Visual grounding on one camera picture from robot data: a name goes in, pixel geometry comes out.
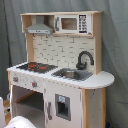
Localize wooden toy kitchen unit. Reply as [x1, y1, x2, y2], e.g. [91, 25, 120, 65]
[8, 11, 114, 128]

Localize white cupboard door with dispenser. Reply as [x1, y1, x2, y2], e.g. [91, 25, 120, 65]
[44, 82, 82, 128]

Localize grey range hood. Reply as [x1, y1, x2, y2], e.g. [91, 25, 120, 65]
[25, 16, 53, 34]

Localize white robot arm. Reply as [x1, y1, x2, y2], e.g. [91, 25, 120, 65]
[5, 116, 36, 128]

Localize red stove knob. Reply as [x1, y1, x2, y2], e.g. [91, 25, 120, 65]
[32, 82, 37, 88]
[12, 76, 19, 83]

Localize white oven door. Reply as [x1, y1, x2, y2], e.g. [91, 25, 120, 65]
[0, 97, 5, 128]

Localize black toy faucet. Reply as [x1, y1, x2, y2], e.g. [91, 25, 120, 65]
[76, 51, 94, 70]

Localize right red stove knob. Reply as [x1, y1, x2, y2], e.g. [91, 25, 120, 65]
[32, 82, 37, 88]

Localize grey toy sink basin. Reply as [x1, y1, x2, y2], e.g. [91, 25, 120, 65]
[53, 68, 93, 81]

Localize white toy microwave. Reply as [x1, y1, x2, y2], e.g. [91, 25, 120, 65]
[55, 15, 92, 34]

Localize left red stove knob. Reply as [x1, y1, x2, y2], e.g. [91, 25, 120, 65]
[12, 76, 19, 83]

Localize black stovetop red burners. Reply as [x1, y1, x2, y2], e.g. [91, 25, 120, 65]
[19, 62, 56, 73]

